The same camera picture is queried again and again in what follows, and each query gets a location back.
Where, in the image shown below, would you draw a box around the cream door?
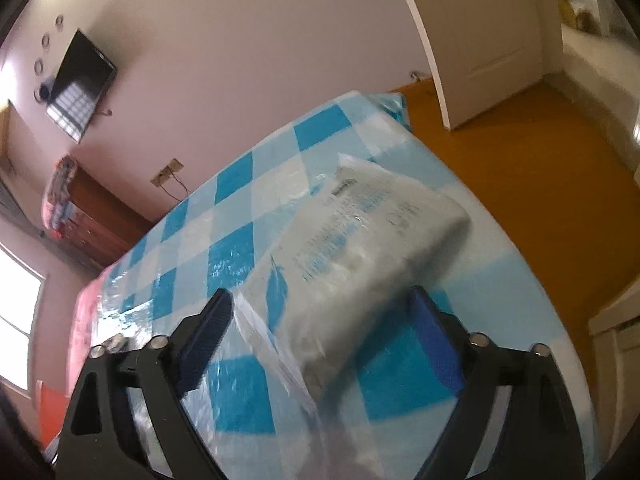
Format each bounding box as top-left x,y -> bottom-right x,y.
385,0 -> 546,131

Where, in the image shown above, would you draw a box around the black power cable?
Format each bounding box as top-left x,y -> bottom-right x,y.
160,177 -> 190,202

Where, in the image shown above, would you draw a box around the window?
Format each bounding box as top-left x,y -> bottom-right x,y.
0,245 -> 46,391

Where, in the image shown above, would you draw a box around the red box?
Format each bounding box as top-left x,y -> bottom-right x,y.
37,380 -> 73,448

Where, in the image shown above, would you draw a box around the white pouch with blue mark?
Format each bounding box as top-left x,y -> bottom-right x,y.
235,152 -> 473,406

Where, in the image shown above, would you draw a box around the grey curtain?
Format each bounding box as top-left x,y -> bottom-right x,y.
0,170 -> 51,241

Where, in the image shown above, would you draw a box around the folded patterned blankets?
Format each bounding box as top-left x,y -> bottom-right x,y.
41,156 -> 78,241

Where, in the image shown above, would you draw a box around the black wall television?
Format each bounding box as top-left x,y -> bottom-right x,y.
46,29 -> 118,145

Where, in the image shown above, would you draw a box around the brown wooden cabinet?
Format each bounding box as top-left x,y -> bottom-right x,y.
65,165 -> 153,268

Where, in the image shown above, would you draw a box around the pink bed sheet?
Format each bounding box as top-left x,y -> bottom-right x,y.
65,275 -> 111,401

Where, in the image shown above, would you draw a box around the beige wall socket panel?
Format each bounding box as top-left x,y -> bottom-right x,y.
151,158 -> 184,186

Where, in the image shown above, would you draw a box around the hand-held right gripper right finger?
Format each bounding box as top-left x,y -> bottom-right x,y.
406,284 -> 587,480

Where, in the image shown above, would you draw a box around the white cabinet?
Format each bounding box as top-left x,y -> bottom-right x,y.
587,280 -> 640,411

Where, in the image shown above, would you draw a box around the blue checkered tablecloth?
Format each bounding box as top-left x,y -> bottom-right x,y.
75,90 -> 601,480

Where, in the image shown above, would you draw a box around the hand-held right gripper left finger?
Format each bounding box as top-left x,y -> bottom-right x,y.
51,287 -> 236,480

